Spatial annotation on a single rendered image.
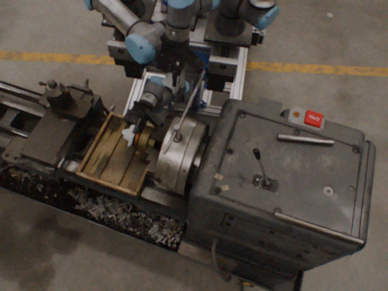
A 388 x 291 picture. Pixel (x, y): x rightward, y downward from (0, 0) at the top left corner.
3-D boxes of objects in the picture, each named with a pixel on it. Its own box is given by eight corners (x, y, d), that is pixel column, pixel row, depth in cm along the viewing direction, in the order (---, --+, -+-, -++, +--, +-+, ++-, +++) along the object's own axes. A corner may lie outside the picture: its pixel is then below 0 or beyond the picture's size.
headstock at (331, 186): (337, 173, 157) (380, 133, 123) (321, 273, 136) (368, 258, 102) (218, 135, 165) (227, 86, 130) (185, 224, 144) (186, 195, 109)
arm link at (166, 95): (172, 106, 165) (172, 93, 156) (154, 117, 162) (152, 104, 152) (164, 96, 168) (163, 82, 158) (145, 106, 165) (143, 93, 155)
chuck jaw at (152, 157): (173, 153, 132) (161, 178, 125) (172, 160, 136) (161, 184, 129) (148, 145, 134) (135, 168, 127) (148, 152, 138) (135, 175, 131)
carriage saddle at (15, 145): (104, 102, 172) (102, 96, 167) (58, 181, 151) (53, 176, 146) (53, 86, 176) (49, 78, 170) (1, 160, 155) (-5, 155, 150)
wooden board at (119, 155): (167, 133, 165) (166, 129, 161) (137, 198, 149) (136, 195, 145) (112, 115, 169) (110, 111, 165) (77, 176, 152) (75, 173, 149)
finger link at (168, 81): (162, 89, 121) (164, 67, 115) (177, 94, 120) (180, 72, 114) (159, 93, 119) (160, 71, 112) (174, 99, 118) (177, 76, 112)
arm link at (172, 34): (193, 23, 105) (185, 33, 99) (191, 36, 108) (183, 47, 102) (171, 17, 106) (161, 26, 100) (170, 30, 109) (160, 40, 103)
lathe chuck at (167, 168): (201, 138, 156) (202, 105, 126) (178, 200, 144) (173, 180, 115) (183, 132, 157) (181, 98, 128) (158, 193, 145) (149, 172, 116)
